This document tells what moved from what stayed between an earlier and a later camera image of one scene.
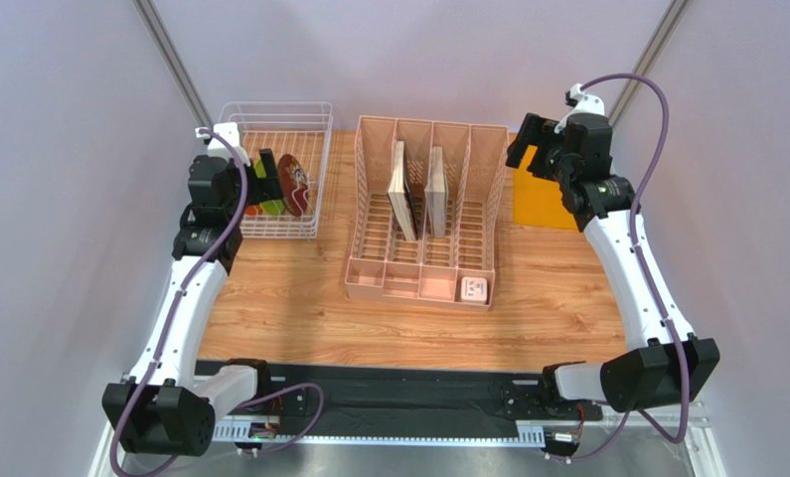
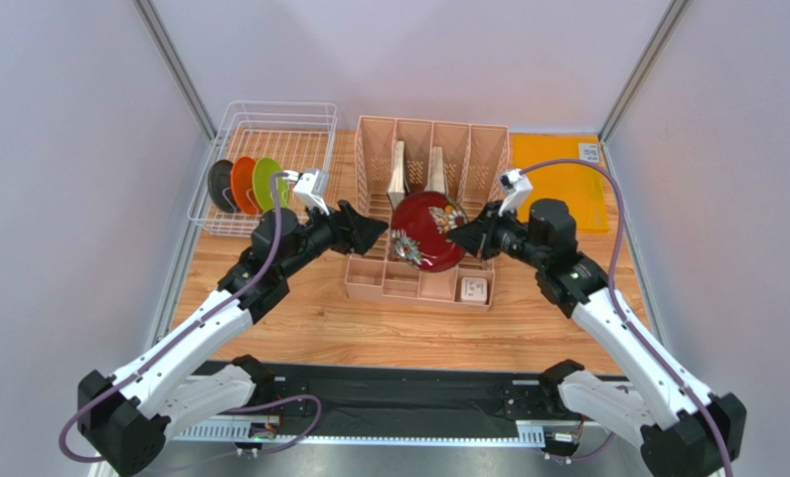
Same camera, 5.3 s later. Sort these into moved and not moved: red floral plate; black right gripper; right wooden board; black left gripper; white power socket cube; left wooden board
Moved: red floral plate; black right gripper; black left gripper
Not moved: right wooden board; left wooden board; white power socket cube
